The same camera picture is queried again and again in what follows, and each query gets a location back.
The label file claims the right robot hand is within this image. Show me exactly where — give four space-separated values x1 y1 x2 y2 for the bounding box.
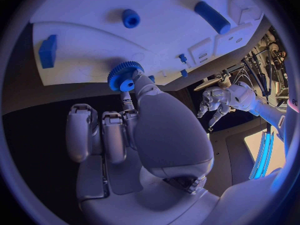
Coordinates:
65 68 223 225

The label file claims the blue short cylinder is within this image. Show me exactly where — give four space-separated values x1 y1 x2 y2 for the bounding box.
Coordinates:
121 8 142 29

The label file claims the blue block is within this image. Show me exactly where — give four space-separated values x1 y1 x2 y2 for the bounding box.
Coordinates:
38 34 59 69

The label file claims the blue gear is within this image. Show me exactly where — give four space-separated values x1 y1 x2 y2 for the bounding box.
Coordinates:
106 60 145 93

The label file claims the equipment rack with cables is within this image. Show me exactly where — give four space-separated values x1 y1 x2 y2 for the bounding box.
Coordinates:
240 25 290 107

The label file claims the white task board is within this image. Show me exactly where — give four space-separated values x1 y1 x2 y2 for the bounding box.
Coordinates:
28 0 265 87

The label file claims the blue long cylinder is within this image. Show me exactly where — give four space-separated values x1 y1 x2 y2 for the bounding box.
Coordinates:
193 0 232 35

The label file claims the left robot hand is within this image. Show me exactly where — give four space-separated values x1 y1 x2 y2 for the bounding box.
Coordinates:
196 86 232 129

